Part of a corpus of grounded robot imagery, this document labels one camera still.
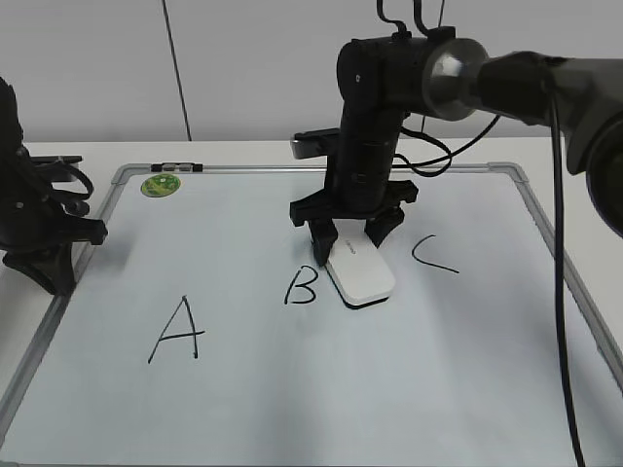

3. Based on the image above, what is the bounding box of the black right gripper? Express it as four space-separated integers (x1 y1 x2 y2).
289 109 418 266

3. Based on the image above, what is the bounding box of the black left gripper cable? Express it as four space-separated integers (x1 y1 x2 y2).
48 164 96 216

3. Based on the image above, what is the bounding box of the white board with grey frame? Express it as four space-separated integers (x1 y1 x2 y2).
0 162 623 467

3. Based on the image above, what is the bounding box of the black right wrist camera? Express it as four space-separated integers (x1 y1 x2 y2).
290 128 340 160

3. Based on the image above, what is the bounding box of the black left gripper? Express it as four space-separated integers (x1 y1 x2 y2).
1 81 108 296

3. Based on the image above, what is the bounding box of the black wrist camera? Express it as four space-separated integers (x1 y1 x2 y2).
290 128 340 160
30 155 83 165

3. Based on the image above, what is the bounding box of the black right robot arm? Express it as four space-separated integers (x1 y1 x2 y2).
290 27 622 265

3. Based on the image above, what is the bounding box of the black silver marker clip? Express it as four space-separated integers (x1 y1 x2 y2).
150 162 203 173

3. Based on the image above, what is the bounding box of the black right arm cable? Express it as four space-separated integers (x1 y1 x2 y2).
377 0 587 467

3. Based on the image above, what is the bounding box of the round green sticker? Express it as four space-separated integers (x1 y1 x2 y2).
140 174 182 198

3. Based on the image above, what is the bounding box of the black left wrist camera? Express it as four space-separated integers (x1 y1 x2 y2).
30 155 83 165

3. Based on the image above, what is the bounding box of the white board eraser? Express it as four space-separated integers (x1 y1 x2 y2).
325 234 396 309

